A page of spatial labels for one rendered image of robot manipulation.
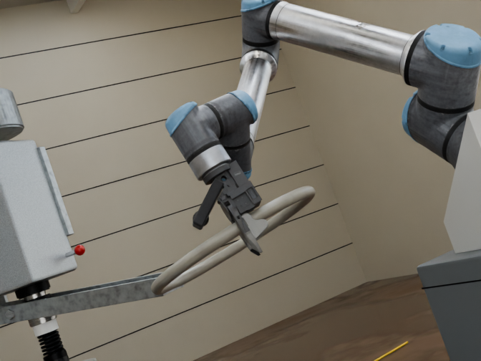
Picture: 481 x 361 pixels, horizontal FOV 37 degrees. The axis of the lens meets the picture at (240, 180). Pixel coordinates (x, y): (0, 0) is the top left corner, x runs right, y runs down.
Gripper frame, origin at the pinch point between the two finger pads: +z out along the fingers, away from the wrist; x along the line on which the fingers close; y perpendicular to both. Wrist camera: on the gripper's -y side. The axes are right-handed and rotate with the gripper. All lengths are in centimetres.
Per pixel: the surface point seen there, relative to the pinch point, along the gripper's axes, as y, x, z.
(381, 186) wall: 232, 607, -23
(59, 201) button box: -36, 56, -47
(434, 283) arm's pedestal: 38, 23, 30
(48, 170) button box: -34, 54, -57
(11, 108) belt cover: -33, 43, -75
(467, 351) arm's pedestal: 35, 22, 49
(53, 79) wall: -15, 545, -289
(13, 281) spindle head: -56, 43, -31
